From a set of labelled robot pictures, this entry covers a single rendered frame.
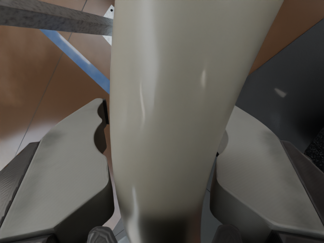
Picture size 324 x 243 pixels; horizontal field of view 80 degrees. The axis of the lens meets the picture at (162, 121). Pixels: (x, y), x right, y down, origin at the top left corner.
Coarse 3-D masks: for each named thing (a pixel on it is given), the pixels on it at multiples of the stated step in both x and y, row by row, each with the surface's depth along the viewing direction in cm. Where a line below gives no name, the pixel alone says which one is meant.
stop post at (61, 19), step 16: (0, 0) 65; (16, 0) 71; (32, 0) 78; (0, 16) 67; (16, 16) 71; (32, 16) 76; (48, 16) 82; (64, 16) 89; (80, 16) 100; (96, 16) 116; (112, 16) 132; (80, 32) 106; (96, 32) 117
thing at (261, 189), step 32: (256, 128) 9; (224, 160) 7; (256, 160) 7; (288, 160) 7; (224, 192) 6; (256, 192) 6; (288, 192) 6; (224, 224) 6; (256, 224) 5; (288, 224) 5; (320, 224) 5
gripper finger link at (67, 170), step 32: (64, 128) 8; (96, 128) 8; (32, 160) 7; (64, 160) 7; (96, 160) 7; (32, 192) 6; (64, 192) 6; (96, 192) 6; (32, 224) 5; (64, 224) 5; (96, 224) 6
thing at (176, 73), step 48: (144, 0) 3; (192, 0) 3; (240, 0) 3; (144, 48) 3; (192, 48) 3; (240, 48) 3; (144, 96) 3; (192, 96) 3; (144, 144) 4; (192, 144) 4; (144, 192) 5; (192, 192) 5; (144, 240) 6; (192, 240) 7
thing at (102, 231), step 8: (96, 232) 5; (104, 232) 5; (112, 232) 5; (216, 232) 5; (224, 232) 5; (232, 232) 5; (88, 240) 5; (96, 240) 5; (104, 240) 5; (112, 240) 5; (216, 240) 5; (224, 240) 5; (232, 240) 5; (240, 240) 5
